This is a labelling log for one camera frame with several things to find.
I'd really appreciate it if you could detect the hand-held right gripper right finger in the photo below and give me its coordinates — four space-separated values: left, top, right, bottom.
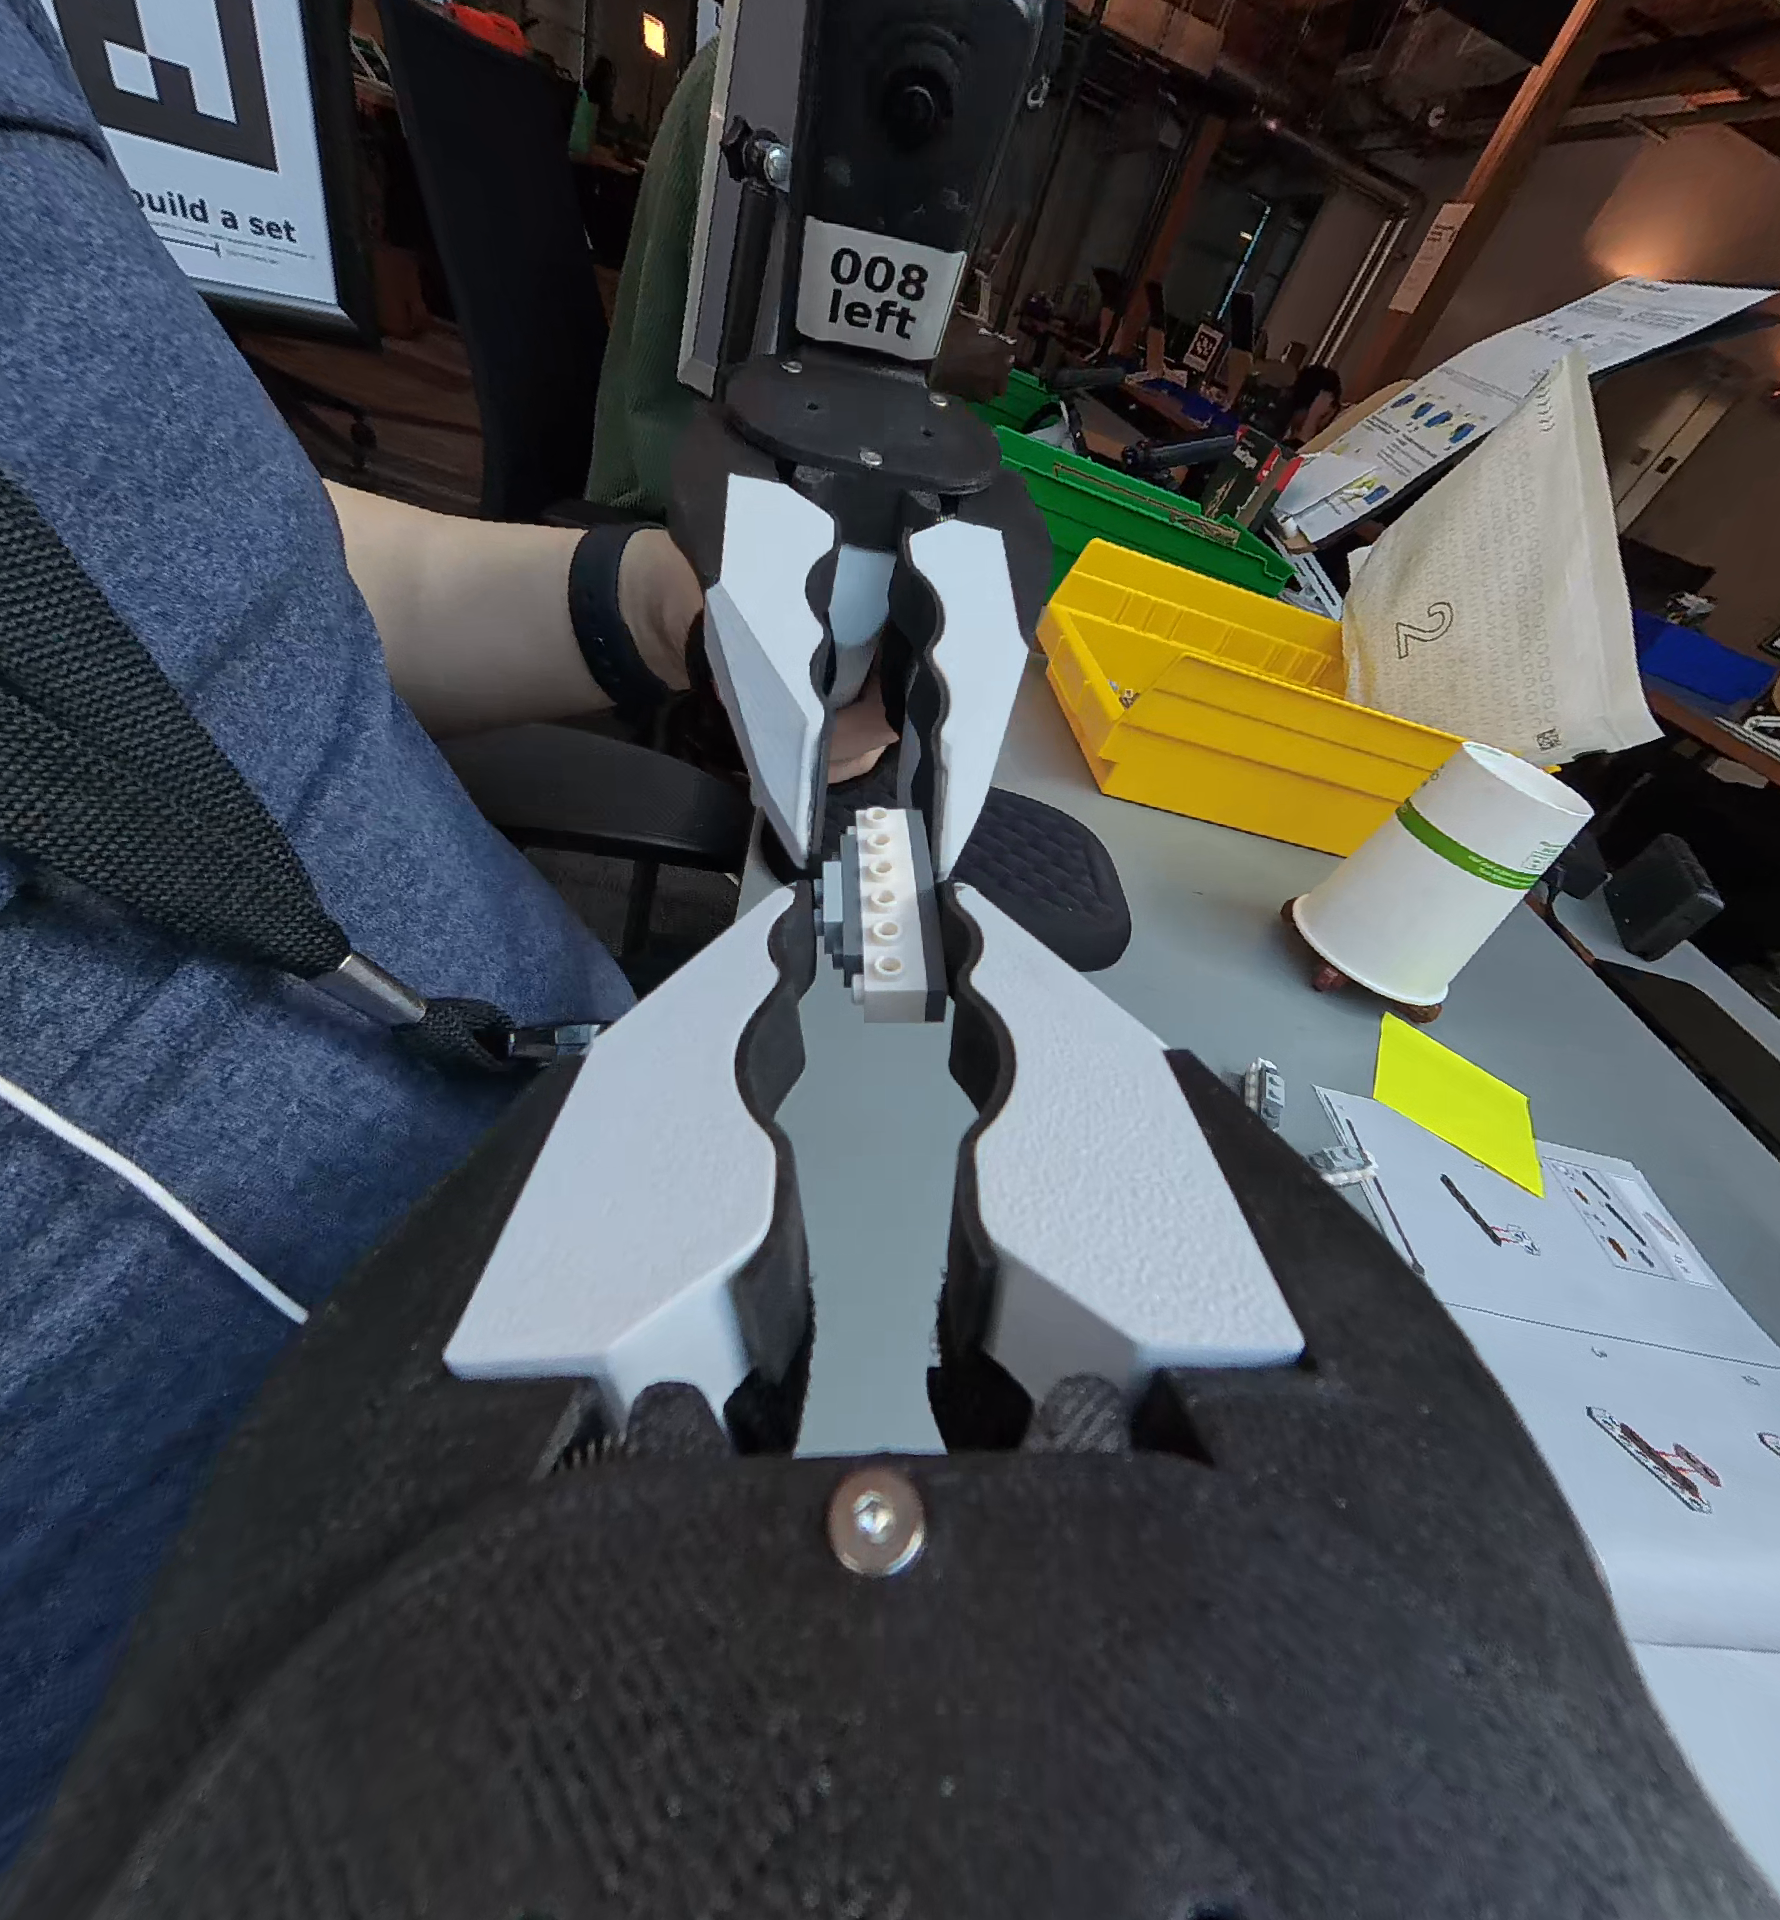
925 881 1310 1416

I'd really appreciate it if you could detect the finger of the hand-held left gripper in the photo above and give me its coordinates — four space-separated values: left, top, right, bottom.
893 509 1034 884
698 472 844 875

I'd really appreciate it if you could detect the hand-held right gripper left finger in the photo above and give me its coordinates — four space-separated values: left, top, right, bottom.
441 881 820 1453

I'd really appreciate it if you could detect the grey white lego assembly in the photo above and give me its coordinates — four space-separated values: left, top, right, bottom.
814 803 952 1027

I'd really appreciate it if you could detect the person's left forearm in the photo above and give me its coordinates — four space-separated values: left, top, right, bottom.
321 475 591 740

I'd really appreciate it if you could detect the lego instruction booklet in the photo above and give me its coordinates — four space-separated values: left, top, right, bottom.
1305 1079 1780 1920

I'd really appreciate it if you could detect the person's left hand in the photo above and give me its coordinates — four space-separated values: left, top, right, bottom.
627 523 902 790

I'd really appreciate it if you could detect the black chair armrest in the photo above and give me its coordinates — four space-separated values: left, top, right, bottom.
436 725 754 961

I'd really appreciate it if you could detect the green plastic bin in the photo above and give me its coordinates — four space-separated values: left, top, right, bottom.
984 372 1293 601

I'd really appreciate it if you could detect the yellow plastic bin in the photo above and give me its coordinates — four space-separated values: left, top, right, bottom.
1041 606 1465 859
1041 535 1352 695

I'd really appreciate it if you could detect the black textured wrist rest pad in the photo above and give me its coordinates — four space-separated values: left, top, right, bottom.
763 781 1135 974

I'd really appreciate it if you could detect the green garment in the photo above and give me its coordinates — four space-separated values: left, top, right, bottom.
586 41 721 515

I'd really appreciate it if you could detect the small brown piece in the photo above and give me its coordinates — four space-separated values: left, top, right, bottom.
1279 896 1436 1027

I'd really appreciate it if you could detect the yellow sticky note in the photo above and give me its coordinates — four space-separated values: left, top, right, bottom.
1369 1010 1548 1199

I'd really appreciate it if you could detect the black office chair back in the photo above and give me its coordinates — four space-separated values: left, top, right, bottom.
375 0 682 523

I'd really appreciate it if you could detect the white paper cup green band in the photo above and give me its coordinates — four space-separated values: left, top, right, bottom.
1292 740 1597 1010

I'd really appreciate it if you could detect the beige numbered paper bag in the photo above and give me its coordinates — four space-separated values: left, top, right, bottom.
1340 350 1666 768

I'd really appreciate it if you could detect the small black box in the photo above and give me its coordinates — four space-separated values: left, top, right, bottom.
1597 830 1728 965

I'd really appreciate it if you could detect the large printed instruction sheet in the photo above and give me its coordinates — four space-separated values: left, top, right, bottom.
1275 275 1780 545

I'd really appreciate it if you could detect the framed sign with square marker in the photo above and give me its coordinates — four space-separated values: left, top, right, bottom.
40 0 377 343

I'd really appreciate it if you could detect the blue plastic bin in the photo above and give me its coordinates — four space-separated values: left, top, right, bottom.
1627 606 1780 709

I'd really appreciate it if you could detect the thin white cable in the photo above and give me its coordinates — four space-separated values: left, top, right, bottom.
0 1026 310 1327

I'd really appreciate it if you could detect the wooden post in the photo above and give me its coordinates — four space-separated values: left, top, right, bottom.
1352 0 1633 396

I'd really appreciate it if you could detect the black lanyard strap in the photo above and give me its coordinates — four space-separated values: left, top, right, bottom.
0 386 607 1076

